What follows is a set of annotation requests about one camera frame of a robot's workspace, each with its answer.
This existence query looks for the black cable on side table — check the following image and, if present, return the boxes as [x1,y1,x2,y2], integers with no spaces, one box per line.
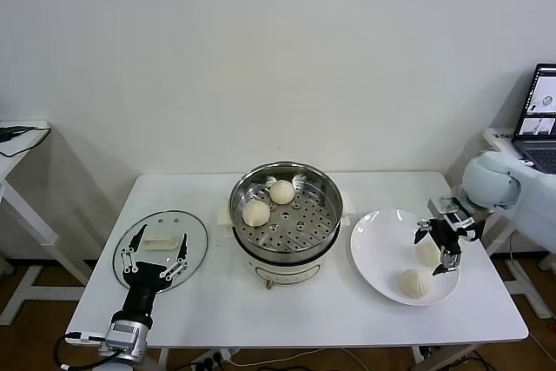
[0,125,52,158]

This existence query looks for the white round plate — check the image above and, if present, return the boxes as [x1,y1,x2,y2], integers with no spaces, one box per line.
[349,209,461,306]

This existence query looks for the white laptop side table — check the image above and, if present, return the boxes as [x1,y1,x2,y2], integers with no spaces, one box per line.
[482,127,556,320]

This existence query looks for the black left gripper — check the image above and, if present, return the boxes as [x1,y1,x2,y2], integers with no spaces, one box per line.
[111,222,189,324]

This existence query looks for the round glass lid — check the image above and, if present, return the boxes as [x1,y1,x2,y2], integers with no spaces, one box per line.
[111,209,209,290]

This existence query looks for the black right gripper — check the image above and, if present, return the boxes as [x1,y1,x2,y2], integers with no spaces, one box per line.
[412,216,464,276]

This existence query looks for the dark open laptop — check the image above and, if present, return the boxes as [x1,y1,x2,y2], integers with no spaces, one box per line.
[511,62,556,175]

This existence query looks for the steel perforated steamer basket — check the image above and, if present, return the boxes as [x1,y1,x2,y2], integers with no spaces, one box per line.
[228,162,344,255]

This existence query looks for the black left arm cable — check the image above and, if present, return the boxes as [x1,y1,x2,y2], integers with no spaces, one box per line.
[51,330,109,371]

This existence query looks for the white floor power strip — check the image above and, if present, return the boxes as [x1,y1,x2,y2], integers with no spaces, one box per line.
[190,348,240,371]

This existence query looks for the black floor cables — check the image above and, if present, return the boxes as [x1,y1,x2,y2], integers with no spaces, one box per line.
[425,344,492,371]

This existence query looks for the white steamed baozi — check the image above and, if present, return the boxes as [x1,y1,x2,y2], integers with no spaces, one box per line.
[242,201,271,228]
[415,242,443,268]
[399,268,431,300]
[268,179,296,206]

